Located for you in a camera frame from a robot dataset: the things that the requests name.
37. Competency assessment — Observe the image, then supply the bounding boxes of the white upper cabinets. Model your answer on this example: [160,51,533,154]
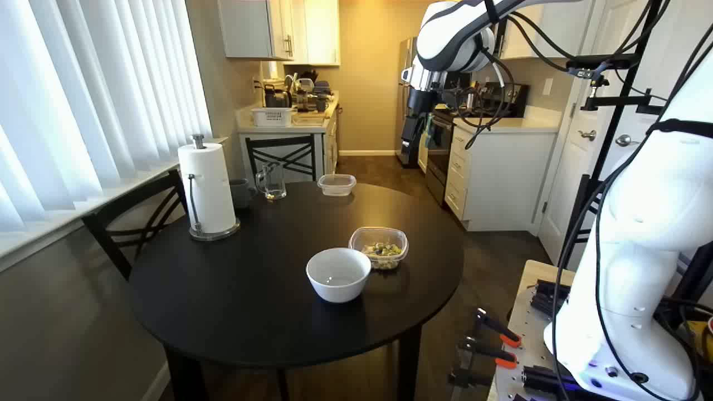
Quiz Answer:
[217,0,342,70]

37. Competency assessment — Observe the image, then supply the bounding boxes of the white vertical blinds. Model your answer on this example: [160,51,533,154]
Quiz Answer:
[0,0,217,235]

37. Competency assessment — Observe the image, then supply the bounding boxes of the clear plastic bowl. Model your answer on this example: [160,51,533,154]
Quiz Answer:
[345,223,411,274]

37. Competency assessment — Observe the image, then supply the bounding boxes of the white counter with cabinet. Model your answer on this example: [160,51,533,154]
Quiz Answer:
[234,94,342,183]

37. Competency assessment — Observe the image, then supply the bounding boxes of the black coffee maker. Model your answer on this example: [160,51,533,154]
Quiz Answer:
[282,70,335,114]

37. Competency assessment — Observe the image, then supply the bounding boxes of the white bowl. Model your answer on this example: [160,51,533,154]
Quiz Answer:
[302,245,375,305]

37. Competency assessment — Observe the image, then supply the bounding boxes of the black oven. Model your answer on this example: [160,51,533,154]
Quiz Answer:
[424,110,456,207]

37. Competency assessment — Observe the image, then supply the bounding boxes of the white kitchen base cabinet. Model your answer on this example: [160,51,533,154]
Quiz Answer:
[443,110,564,235]

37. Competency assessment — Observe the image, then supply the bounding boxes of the white tub on counter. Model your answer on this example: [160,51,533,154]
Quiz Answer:
[250,104,297,127]

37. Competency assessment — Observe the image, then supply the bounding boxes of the white paper towel roll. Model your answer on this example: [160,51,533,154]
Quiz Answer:
[176,140,240,237]

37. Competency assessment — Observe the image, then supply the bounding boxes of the black metal camera stand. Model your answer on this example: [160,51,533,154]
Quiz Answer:
[553,0,675,274]

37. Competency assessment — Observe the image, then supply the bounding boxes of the black chair by counter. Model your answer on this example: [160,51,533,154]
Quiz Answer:
[242,133,318,186]

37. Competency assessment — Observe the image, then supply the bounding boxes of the black clamp orange handle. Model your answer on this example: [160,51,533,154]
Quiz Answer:
[459,335,521,373]
[472,305,524,352]

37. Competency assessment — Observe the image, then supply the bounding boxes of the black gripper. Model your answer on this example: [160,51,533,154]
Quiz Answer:
[397,64,449,169]

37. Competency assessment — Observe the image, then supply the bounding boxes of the robot mounting bench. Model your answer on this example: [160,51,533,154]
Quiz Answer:
[486,259,713,401]

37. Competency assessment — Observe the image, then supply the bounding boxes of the clear glass mug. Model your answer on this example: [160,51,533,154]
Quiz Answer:
[253,163,290,202]

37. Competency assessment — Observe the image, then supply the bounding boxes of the white door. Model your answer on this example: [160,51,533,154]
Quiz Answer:
[534,0,655,268]

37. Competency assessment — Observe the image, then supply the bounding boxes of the empty clear plastic container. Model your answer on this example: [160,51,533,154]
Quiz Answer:
[317,171,358,201]

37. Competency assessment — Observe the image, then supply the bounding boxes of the round black table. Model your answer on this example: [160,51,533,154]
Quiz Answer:
[127,179,468,401]

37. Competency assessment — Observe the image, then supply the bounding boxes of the black chair by window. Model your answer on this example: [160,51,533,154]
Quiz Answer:
[79,168,189,282]

